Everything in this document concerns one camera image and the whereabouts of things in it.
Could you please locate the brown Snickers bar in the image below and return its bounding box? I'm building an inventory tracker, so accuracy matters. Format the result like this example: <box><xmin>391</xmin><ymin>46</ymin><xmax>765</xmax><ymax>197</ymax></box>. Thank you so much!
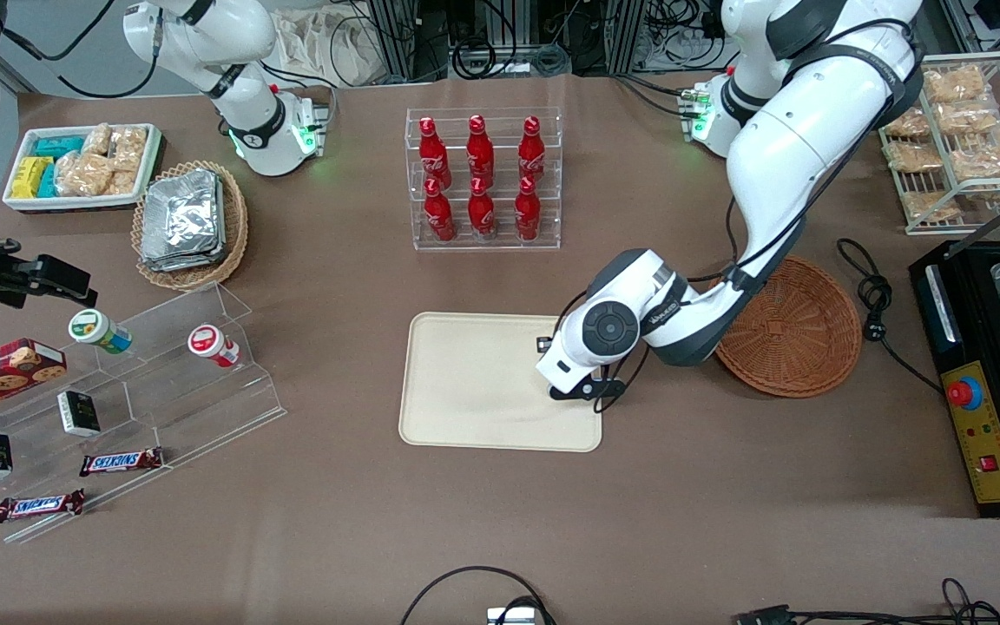
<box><xmin>0</xmin><ymin>488</ymin><xmax>87</xmax><ymax>524</ymax></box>
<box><xmin>78</xmin><ymin>446</ymin><xmax>165</xmax><ymax>478</ymax></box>

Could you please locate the white rectangular snack tray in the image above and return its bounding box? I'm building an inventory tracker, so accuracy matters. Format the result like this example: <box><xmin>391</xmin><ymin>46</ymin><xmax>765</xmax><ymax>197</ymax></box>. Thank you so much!
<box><xmin>3</xmin><ymin>123</ymin><xmax>162</xmax><ymax>214</ymax></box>

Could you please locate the green lid yogurt cup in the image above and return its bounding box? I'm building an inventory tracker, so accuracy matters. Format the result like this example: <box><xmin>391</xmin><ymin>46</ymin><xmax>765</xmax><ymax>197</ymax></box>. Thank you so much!
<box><xmin>68</xmin><ymin>308</ymin><xmax>134</xmax><ymax>355</ymax></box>

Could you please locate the black looped cable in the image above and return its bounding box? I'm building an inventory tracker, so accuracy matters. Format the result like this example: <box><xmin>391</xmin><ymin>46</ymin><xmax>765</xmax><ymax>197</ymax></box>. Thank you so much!
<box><xmin>399</xmin><ymin>565</ymin><xmax>558</xmax><ymax>625</ymax></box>

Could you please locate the brown round wicker basket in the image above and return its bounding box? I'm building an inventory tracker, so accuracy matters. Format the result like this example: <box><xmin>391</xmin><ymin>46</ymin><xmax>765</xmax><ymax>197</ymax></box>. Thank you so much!
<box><xmin>714</xmin><ymin>255</ymin><xmax>863</xmax><ymax>398</ymax></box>

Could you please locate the aluminium frame post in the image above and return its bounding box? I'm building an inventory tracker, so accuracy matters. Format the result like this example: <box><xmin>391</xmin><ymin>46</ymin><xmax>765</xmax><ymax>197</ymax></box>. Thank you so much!
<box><xmin>365</xmin><ymin>0</ymin><xmax>451</xmax><ymax>84</ymax></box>

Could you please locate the clear acrylic bottle rack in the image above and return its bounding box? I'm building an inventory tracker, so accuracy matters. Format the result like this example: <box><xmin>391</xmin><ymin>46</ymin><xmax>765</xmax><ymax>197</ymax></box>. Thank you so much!
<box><xmin>405</xmin><ymin>108</ymin><xmax>563</xmax><ymax>253</ymax></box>

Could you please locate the red lid yogurt cup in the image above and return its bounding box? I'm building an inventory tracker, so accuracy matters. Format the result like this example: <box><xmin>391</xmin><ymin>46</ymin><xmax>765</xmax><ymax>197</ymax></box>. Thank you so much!
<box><xmin>187</xmin><ymin>323</ymin><xmax>241</xmax><ymax>369</ymax></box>

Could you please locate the beige cloth bag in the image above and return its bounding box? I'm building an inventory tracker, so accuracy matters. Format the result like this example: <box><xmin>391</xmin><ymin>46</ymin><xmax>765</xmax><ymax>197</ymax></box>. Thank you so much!
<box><xmin>269</xmin><ymin>5</ymin><xmax>390</xmax><ymax>89</ymax></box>

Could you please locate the thin black cables bundle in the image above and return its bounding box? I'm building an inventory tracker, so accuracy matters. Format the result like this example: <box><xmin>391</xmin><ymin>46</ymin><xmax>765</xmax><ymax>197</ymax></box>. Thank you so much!
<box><xmin>791</xmin><ymin>576</ymin><xmax>1000</xmax><ymax>625</ymax></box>

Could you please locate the black appliance with yellow panel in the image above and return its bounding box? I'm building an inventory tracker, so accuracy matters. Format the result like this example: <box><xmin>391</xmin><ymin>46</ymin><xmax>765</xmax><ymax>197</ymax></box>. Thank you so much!
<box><xmin>908</xmin><ymin>238</ymin><xmax>1000</xmax><ymax>520</ymax></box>

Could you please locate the clear acrylic stepped display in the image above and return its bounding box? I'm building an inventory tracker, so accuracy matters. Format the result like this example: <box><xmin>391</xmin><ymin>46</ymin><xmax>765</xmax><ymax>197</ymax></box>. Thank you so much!
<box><xmin>0</xmin><ymin>282</ymin><xmax>287</xmax><ymax>546</ymax></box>

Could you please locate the light oval wicker basket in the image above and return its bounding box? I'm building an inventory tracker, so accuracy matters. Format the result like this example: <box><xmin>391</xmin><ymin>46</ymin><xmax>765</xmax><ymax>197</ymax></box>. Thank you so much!
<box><xmin>131</xmin><ymin>160</ymin><xmax>249</xmax><ymax>292</ymax></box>

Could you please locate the black power cable with plug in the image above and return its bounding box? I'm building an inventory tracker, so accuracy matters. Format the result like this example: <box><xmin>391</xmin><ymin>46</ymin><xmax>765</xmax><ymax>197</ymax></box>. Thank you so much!
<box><xmin>836</xmin><ymin>236</ymin><xmax>944</xmax><ymax>396</ymax></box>

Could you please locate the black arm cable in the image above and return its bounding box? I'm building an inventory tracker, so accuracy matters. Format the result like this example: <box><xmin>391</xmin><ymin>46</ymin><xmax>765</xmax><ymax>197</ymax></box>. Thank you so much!
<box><xmin>0</xmin><ymin>0</ymin><xmax>164</xmax><ymax>100</ymax></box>

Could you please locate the yellow snack pack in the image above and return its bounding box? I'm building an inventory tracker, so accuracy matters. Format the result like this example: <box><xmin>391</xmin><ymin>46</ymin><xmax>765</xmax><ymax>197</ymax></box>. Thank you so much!
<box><xmin>11</xmin><ymin>156</ymin><xmax>55</xmax><ymax>200</ymax></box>

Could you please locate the silver foil packs stack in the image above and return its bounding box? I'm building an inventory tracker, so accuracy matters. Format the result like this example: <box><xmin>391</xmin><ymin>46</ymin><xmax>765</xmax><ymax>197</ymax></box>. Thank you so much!
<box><xmin>141</xmin><ymin>169</ymin><xmax>226</xmax><ymax>273</ymax></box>

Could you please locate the red cola bottle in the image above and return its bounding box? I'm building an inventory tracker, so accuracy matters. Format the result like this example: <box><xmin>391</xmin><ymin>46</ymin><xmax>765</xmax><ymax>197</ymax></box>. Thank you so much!
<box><xmin>467</xmin><ymin>178</ymin><xmax>497</xmax><ymax>241</ymax></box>
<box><xmin>517</xmin><ymin>116</ymin><xmax>547</xmax><ymax>184</ymax></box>
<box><xmin>466</xmin><ymin>115</ymin><xmax>496</xmax><ymax>186</ymax></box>
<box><xmin>424</xmin><ymin>179</ymin><xmax>457</xmax><ymax>243</ymax></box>
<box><xmin>514</xmin><ymin>177</ymin><xmax>543</xmax><ymax>242</ymax></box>
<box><xmin>418</xmin><ymin>117</ymin><xmax>452</xmax><ymax>188</ymax></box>

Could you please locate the beige plastic tray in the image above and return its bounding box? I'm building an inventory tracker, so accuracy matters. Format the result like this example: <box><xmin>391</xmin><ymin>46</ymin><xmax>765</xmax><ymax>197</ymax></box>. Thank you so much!
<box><xmin>398</xmin><ymin>312</ymin><xmax>603</xmax><ymax>453</ymax></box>

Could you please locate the clear fried snack bag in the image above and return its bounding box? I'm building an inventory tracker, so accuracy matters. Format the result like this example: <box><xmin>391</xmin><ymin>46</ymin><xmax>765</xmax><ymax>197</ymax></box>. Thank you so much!
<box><xmin>950</xmin><ymin>130</ymin><xmax>1000</xmax><ymax>181</ymax></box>
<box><xmin>899</xmin><ymin>190</ymin><xmax>963</xmax><ymax>223</ymax></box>
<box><xmin>937</xmin><ymin>102</ymin><xmax>1000</xmax><ymax>137</ymax></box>
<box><xmin>885</xmin><ymin>108</ymin><xmax>932</xmax><ymax>139</ymax></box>
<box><xmin>923</xmin><ymin>66</ymin><xmax>988</xmax><ymax>105</ymax></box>
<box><xmin>885</xmin><ymin>141</ymin><xmax>945</xmax><ymax>174</ymax></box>

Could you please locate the red emergency stop button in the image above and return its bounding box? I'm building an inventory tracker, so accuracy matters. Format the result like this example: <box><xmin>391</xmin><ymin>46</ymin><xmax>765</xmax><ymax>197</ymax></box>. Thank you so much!
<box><xmin>946</xmin><ymin>375</ymin><xmax>985</xmax><ymax>412</ymax></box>

